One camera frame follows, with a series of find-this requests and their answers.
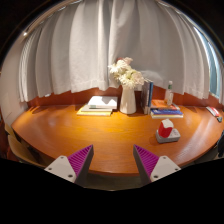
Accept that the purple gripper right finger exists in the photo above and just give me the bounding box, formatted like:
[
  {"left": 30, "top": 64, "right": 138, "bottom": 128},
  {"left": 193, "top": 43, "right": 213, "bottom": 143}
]
[{"left": 133, "top": 145, "right": 180, "bottom": 185}]

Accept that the red white item far right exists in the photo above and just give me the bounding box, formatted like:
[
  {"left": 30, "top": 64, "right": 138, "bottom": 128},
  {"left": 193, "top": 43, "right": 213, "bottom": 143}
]
[{"left": 206, "top": 106, "right": 222, "bottom": 123}]

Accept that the white ceramic vase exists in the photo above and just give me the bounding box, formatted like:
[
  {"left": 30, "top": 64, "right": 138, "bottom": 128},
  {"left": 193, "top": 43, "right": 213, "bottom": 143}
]
[{"left": 120, "top": 85, "right": 136, "bottom": 114}]

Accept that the orange flat book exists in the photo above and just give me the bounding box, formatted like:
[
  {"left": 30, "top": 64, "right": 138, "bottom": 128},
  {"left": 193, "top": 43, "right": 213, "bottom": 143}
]
[{"left": 151, "top": 99, "right": 179, "bottom": 110}]

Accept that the upright blue book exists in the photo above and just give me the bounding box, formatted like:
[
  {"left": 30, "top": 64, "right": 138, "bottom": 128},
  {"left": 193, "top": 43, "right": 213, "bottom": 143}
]
[{"left": 148, "top": 81, "right": 153, "bottom": 109}]

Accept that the grey power socket block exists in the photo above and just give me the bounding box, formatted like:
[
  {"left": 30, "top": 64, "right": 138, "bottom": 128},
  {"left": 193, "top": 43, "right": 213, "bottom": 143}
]
[{"left": 156, "top": 129, "right": 181, "bottom": 143}]

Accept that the upright dark book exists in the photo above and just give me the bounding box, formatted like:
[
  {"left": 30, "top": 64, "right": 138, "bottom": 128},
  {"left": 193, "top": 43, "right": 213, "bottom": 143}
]
[{"left": 141, "top": 80, "right": 150, "bottom": 114}]

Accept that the white book on top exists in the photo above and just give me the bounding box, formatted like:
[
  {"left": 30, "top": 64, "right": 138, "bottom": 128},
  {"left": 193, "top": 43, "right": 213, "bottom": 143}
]
[{"left": 88, "top": 96, "right": 118, "bottom": 109}]

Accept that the white bottle green label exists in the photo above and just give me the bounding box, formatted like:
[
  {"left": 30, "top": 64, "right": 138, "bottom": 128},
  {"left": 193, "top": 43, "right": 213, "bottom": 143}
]
[{"left": 164, "top": 81, "right": 173, "bottom": 106}]

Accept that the yellow book underneath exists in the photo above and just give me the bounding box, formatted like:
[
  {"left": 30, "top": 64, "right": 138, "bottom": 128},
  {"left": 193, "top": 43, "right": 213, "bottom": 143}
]
[{"left": 77, "top": 105, "right": 112, "bottom": 116}]

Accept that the yellow chair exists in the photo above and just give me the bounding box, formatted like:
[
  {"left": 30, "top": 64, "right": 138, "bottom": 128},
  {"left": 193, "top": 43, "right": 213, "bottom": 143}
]
[{"left": 5, "top": 124, "right": 45, "bottom": 168}]

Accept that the white curtain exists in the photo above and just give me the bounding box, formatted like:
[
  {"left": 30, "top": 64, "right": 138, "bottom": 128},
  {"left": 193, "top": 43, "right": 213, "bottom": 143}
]
[{"left": 19, "top": 0, "right": 212, "bottom": 102}]

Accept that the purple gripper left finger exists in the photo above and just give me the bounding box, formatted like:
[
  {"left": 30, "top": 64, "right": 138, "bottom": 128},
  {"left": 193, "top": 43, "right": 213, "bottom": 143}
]
[{"left": 45, "top": 145, "right": 94, "bottom": 186}]

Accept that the red white charger plug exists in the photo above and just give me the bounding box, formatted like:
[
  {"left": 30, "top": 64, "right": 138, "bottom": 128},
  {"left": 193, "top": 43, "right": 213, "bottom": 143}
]
[{"left": 158, "top": 119, "right": 174, "bottom": 138}]

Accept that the white flower bouquet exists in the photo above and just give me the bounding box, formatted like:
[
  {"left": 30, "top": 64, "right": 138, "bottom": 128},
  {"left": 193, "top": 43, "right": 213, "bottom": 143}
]
[{"left": 108, "top": 57, "right": 144, "bottom": 88}]

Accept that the blue flat book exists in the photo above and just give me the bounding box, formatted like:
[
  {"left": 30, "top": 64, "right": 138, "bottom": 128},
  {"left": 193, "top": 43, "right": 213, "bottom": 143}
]
[{"left": 151, "top": 109, "right": 183, "bottom": 119}]

